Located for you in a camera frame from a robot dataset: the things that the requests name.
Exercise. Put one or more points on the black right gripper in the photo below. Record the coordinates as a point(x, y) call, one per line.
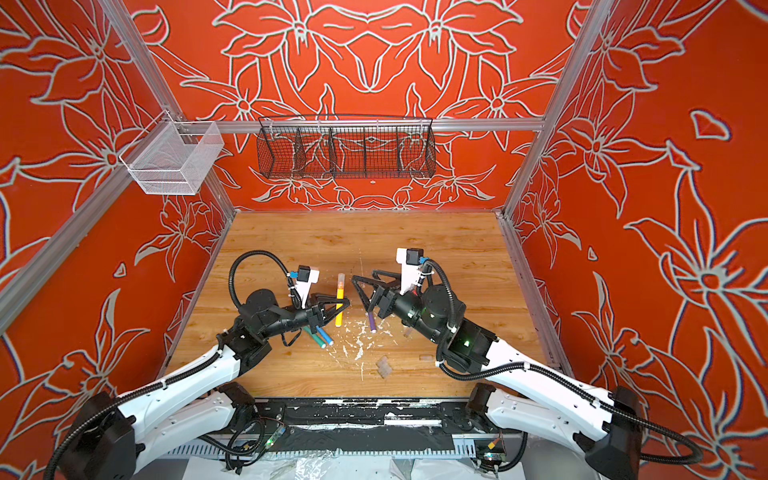
point(383, 293)

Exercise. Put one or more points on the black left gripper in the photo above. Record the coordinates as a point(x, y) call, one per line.
point(314, 315)

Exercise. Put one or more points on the blue highlighter pen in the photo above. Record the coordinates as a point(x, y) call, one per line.
point(326, 338)

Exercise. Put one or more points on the orange highlighter pen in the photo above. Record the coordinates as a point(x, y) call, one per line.
point(340, 295)

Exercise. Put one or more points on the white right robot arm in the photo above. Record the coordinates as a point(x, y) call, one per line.
point(512, 391)

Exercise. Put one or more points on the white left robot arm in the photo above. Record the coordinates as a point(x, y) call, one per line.
point(116, 437)

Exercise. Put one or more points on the green highlighter pen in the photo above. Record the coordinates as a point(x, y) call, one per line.
point(316, 338)

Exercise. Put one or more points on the purple highlighter pen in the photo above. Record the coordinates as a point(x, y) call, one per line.
point(372, 322)

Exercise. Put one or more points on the white mesh basket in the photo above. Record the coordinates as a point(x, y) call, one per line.
point(167, 161)

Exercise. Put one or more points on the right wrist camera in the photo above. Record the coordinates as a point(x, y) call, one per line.
point(411, 261)

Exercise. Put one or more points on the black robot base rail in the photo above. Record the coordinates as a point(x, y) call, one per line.
point(376, 425)

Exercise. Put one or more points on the black wire basket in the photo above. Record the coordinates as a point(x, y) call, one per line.
point(355, 147)

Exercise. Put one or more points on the aluminium corner frame post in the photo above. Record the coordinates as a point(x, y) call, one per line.
point(170, 110)

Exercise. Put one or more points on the right aluminium frame post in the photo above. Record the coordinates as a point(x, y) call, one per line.
point(581, 49)

